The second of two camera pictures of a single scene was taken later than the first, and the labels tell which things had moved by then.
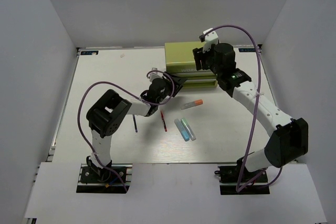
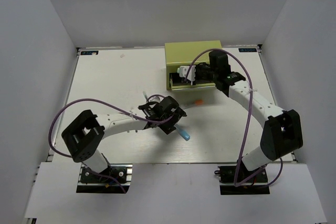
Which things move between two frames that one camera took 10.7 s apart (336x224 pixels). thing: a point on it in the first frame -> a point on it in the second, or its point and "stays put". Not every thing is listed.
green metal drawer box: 180,59 stays put
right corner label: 247,50 stays put
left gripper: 178,81 -> 168,127
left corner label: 95,52 stays put
